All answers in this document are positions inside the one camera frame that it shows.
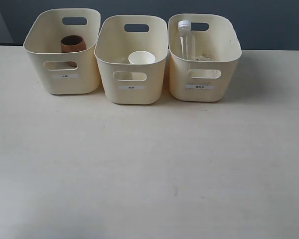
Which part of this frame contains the white paper cup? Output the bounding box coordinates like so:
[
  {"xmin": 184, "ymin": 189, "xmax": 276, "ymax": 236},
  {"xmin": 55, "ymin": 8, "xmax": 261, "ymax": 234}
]
[{"xmin": 128, "ymin": 51, "xmax": 155, "ymax": 81}]

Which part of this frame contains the right cream plastic bin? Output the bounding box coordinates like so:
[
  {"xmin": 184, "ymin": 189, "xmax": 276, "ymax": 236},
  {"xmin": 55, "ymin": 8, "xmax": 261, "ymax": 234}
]
[{"xmin": 168, "ymin": 13, "xmax": 242, "ymax": 102}]

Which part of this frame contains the middle cream plastic bin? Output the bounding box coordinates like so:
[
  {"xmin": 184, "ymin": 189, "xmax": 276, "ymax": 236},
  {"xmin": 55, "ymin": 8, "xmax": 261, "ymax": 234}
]
[{"xmin": 95, "ymin": 15, "xmax": 168, "ymax": 105}]

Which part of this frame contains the cream plastic bin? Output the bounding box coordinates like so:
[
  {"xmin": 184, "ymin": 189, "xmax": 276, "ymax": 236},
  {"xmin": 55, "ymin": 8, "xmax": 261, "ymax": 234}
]
[
  {"xmin": 95, "ymin": 15, "xmax": 168, "ymax": 105},
  {"xmin": 168, "ymin": 13, "xmax": 242, "ymax": 102},
  {"xmin": 23, "ymin": 8, "xmax": 101, "ymax": 95}
]

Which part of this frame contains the clear plastic bottle white cap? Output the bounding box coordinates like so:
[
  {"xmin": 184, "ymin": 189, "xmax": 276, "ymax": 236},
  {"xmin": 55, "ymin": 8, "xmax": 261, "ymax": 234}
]
[{"xmin": 177, "ymin": 20, "xmax": 196, "ymax": 60}]

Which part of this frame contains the brown wooden cup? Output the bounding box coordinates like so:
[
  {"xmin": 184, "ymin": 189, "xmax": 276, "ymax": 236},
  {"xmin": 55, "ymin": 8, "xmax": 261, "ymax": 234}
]
[{"xmin": 60, "ymin": 35, "xmax": 87, "ymax": 53}]

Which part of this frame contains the left cream plastic bin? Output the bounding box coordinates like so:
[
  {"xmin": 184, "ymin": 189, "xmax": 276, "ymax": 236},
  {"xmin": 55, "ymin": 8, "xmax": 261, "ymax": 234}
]
[{"xmin": 23, "ymin": 8, "xmax": 101, "ymax": 95}]

